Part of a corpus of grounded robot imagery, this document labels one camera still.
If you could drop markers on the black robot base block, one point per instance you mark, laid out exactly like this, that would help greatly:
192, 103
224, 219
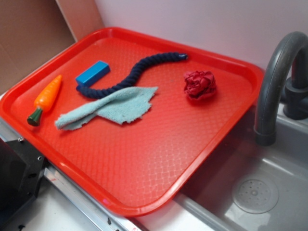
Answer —
16, 168

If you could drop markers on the red plastic tray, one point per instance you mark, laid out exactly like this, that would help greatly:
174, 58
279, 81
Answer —
133, 169

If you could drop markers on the light blue cloth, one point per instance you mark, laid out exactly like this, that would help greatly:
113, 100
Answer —
123, 106

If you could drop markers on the crumpled red paper ball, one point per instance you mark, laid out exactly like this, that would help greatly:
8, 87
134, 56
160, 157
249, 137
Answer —
199, 85

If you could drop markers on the blue rectangular block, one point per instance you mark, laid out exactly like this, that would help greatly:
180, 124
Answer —
93, 74

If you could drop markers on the orange toy carrot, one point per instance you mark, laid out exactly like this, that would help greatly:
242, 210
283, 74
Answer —
44, 101

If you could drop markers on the grey toy sink basin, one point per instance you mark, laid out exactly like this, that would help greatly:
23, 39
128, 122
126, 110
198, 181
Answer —
243, 186

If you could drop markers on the grey toy faucet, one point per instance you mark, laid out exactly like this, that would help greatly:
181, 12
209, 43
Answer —
285, 81

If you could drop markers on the brown cardboard panel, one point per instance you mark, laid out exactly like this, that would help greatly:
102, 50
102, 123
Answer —
34, 31

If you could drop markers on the aluminium rail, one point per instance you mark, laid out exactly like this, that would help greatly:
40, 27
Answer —
48, 201

